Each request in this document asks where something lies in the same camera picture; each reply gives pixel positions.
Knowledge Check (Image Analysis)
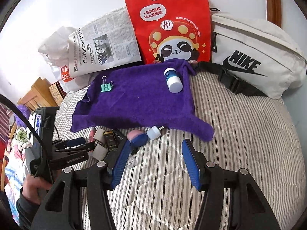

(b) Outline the green binder clip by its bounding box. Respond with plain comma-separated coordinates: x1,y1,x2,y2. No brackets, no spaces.
101,76,113,92

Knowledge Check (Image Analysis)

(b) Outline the person's left hand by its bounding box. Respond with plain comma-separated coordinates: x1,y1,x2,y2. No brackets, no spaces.
22,174,52,205

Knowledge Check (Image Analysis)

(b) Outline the white USB charger plug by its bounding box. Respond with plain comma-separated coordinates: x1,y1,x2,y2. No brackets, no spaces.
93,128,106,149

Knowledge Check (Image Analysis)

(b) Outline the black gold tube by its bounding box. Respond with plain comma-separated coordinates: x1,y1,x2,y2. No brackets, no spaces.
103,129,127,151

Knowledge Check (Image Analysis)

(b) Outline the clear plastic cap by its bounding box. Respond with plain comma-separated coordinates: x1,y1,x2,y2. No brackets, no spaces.
126,154,137,168

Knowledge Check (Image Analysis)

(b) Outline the patterned brown book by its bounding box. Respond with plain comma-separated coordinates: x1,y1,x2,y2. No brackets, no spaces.
48,81,67,106

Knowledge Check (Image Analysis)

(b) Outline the wooden chair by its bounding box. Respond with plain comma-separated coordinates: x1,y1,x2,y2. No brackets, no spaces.
17,77,57,112

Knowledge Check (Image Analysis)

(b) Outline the small white blue bottle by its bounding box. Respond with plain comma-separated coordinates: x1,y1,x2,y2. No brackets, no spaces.
130,125,165,148

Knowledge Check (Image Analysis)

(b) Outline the purple towel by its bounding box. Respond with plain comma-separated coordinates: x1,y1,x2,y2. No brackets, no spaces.
70,59,214,142

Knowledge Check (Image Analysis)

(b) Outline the striped quilt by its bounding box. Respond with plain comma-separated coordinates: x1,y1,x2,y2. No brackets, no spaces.
54,71,303,230

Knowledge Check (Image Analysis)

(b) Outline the white Miniso plastic bag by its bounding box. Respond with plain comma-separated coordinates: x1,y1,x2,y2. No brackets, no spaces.
38,26,98,93

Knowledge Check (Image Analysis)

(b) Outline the folded newspaper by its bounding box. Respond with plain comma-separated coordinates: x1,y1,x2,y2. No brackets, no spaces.
68,7,141,78

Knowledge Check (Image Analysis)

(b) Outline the white Nike waist bag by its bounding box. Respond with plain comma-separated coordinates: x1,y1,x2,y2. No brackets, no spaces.
197,12,306,99

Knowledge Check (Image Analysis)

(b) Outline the red panda paper bag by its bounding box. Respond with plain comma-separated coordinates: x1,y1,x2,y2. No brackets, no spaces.
125,0,211,64

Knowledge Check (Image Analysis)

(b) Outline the black cable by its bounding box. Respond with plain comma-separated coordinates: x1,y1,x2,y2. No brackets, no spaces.
0,93,52,180

